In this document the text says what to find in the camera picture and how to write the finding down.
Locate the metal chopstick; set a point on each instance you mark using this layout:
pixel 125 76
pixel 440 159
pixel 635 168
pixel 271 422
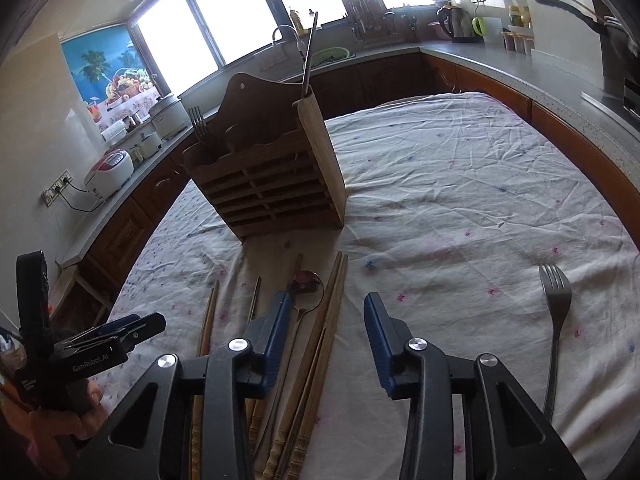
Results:
pixel 308 55

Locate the kitchen window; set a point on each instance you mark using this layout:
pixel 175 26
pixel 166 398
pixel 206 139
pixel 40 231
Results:
pixel 240 15

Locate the metal spoon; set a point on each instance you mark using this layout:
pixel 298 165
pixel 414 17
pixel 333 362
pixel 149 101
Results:
pixel 299 317

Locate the wall power strip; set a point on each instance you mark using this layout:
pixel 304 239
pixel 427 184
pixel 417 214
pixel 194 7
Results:
pixel 56 189

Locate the steel stove top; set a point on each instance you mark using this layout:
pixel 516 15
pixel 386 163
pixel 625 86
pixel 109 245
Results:
pixel 612 102

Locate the long cooking chopstick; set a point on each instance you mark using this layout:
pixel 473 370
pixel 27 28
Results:
pixel 582 7

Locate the green colander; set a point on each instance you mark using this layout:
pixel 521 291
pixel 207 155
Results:
pixel 327 54

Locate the yellow oil bottle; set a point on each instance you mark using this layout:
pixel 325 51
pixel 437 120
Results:
pixel 296 21

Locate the steel electric kettle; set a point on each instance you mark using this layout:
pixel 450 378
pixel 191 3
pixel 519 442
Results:
pixel 455 22

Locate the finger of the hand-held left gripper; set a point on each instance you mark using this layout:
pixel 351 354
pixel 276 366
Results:
pixel 117 323
pixel 147 327

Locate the grey kitchen countertop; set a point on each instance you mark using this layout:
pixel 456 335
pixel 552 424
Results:
pixel 525 70

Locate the tropical fruit wall poster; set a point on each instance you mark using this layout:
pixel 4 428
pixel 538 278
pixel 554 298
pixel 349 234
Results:
pixel 95 60

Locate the brown wooden base cabinets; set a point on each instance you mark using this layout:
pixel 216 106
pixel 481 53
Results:
pixel 390 77

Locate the white floral tablecloth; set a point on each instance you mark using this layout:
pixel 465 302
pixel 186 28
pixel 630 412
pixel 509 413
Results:
pixel 450 185

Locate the small white stew pot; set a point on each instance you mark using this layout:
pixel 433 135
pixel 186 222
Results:
pixel 147 145

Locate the chrome kitchen faucet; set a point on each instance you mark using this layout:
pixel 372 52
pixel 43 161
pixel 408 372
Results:
pixel 282 30

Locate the wooden utensil holder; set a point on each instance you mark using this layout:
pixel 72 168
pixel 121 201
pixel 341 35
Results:
pixel 270 185

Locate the red and white rice cooker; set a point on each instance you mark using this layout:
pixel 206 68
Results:
pixel 107 175

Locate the white spice jar set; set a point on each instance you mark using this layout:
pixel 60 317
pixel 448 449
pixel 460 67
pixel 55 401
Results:
pixel 517 40

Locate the metal fork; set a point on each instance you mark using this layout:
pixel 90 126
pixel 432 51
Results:
pixel 555 300
pixel 198 121

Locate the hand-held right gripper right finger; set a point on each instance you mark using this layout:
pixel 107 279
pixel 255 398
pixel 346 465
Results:
pixel 380 345

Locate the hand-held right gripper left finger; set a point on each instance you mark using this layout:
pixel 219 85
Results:
pixel 274 340

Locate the large white cooker pot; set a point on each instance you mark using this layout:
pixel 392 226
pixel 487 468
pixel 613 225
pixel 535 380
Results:
pixel 167 114

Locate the metal dish rack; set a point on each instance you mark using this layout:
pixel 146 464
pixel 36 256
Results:
pixel 367 20

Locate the yellow sauce bottle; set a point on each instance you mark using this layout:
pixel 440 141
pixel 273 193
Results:
pixel 525 16
pixel 514 16

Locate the person's left hand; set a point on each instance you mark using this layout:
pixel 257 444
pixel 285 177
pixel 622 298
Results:
pixel 55 427

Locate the wooden stool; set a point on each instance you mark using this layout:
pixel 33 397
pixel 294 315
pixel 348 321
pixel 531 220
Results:
pixel 82 287

